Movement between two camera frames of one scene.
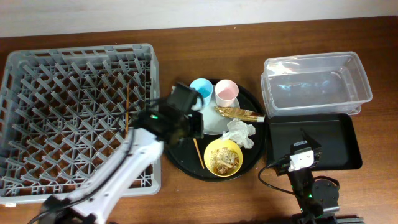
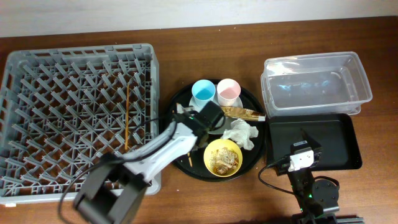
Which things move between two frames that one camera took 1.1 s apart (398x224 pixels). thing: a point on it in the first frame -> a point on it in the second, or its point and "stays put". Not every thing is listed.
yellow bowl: (223, 158) stays put
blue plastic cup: (204, 87) stays put
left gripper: (193, 125) -> (216, 125)
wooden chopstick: (198, 151) -> (188, 154)
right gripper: (318, 154) stays put
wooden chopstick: (127, 109) stays put
